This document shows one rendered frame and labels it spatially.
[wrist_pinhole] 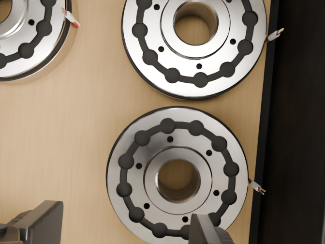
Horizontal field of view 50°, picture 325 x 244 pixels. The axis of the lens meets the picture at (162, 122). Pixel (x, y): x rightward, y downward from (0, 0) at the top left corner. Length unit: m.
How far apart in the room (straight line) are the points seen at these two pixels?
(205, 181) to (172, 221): 0.04
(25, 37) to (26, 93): 0.05
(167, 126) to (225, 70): 0.06
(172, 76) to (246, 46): 0.06
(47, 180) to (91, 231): 0.05
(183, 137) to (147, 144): 0.03
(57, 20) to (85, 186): 0.13
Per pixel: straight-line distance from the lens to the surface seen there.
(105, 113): 0.28
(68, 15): 0.25
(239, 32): 0.26
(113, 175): 0.25
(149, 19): 0.25
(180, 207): 0.25
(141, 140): 0.25
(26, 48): 0.27
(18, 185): 0.30
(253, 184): 0.25
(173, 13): 0.25
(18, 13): 0.26
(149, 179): 0.24
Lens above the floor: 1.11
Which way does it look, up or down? 87 degrees down
